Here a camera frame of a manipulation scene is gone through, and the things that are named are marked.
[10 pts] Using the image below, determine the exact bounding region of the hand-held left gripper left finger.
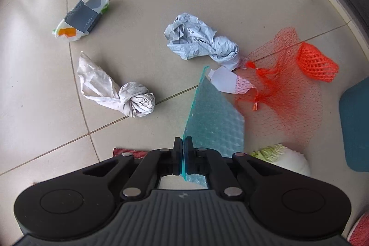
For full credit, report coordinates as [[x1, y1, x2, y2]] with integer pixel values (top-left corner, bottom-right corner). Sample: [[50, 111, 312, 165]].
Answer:
[[82, 137, 183, 200]]

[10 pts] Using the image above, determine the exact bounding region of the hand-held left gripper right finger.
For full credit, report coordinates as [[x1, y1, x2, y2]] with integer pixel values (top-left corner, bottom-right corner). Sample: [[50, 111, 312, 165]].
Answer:
[[183, 136, 286, 200]]

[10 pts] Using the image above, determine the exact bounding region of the teal bubble wrap bag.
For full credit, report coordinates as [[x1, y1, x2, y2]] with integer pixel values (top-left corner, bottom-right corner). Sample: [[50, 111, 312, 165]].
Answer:
[[180, 66, 245, 188]]

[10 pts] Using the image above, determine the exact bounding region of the red snack wrapper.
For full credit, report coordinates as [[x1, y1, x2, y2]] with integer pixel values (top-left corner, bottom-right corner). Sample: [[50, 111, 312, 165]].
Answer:
[[113, 147, 149, 160]]

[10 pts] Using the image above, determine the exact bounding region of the orange foam fruit net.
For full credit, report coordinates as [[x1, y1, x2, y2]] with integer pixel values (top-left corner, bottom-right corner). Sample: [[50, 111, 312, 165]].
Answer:
[[296, 42, 339, 83]]

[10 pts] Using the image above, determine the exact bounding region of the teal trash bin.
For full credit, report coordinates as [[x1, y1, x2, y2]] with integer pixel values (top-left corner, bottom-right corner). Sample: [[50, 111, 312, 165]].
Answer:
[[339, 80, 369, 173]]

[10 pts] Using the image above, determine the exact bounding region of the white paper label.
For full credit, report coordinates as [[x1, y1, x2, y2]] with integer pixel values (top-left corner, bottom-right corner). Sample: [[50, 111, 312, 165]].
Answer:
[[208, 66, 257, 94]]

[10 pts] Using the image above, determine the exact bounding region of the napa cabbage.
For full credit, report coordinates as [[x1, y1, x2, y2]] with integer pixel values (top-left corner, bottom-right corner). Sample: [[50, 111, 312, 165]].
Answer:
[[250, 143, 311, 177]]

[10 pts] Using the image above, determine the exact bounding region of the knotted white plastic bag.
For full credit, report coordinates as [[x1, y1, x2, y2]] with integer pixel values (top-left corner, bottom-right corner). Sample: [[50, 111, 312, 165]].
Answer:
[[76, 51, 155, 118]]

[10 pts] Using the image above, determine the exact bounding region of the red mesh net bag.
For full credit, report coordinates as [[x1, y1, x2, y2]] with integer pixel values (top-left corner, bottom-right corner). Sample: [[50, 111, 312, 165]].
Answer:
[[235, 27, 325, 145]]

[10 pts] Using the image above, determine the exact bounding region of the crumpled grey plastic bag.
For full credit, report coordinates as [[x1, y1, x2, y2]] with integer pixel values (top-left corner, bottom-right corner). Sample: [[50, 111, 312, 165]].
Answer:
[[164, 13, 241, 71]]

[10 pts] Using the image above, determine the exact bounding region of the white grey printed packet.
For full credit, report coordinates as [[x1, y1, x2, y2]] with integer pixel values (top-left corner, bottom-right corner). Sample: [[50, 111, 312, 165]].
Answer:
[[52, 0, 111, 42]]

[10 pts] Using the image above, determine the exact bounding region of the red striped packet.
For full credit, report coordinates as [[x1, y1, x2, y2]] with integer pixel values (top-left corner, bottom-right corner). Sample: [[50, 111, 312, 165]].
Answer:
[[347, 211, 369, 246]]

